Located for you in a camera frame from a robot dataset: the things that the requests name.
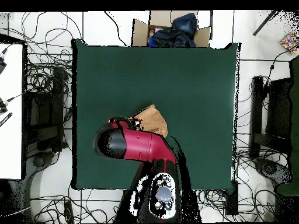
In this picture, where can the orange terry towel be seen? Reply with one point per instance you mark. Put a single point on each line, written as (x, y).
(154, 121)

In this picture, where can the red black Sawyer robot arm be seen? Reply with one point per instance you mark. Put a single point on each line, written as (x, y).
(140, 144)

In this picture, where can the black flat strip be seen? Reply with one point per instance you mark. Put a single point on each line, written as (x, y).
(5, 119)

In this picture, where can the multicoloured speckled item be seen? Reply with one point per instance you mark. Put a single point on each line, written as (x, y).
(290, 42)

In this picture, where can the dark green table cloth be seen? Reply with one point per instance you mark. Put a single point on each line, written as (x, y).
(116, 81)

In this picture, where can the brown cardboard box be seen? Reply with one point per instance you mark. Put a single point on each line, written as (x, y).
(140, 32)

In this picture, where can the white desk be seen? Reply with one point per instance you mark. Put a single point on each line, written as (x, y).
(11, 140)

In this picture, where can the dark blue clothes pile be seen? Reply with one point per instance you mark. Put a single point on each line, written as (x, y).
(177, 35)

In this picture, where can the black box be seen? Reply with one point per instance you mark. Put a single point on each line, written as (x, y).
(231, 200)

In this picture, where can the black rod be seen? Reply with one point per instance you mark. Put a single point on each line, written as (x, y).
(265, 23)

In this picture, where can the green cloth covered table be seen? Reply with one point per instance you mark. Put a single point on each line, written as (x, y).
(295, 116)

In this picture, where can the black stand frame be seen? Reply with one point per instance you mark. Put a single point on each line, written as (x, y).
(44, 130)
(257, 105)

